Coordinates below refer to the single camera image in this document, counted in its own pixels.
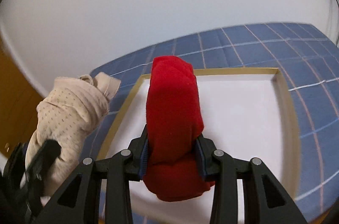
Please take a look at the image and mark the bright red underwear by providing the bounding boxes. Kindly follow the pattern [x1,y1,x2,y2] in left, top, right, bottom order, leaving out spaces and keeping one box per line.
[143,55,214,202]

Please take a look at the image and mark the beige dotted underwear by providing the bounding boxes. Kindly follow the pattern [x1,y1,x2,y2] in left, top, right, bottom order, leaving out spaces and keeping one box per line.
[25,72,121,205]

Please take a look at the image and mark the blue plaid tablecloth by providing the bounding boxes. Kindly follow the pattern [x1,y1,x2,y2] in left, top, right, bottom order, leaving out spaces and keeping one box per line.
[82,23,338,221]

